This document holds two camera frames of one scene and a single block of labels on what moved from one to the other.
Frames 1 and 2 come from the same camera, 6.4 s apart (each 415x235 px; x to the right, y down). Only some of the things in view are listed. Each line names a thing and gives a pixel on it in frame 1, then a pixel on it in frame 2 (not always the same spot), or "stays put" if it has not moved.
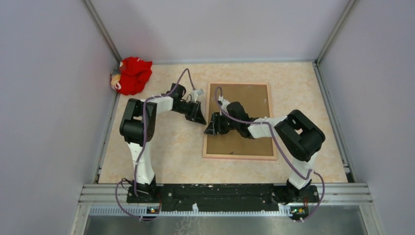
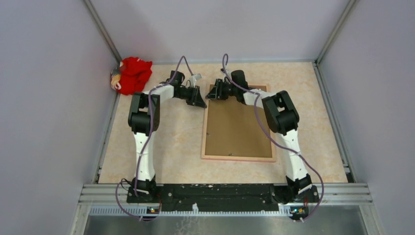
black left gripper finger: [196, 118] to [197, 101]
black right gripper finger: [217, 118] to [219, 85]
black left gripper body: [187, 108] to [187, 93]
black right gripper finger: [214, 128] to [216, 93]
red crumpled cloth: [134, 74] stays put
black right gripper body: [229, 125] to [229, 90]
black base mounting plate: [224, 197] stays put
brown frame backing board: [254, 100] stays put
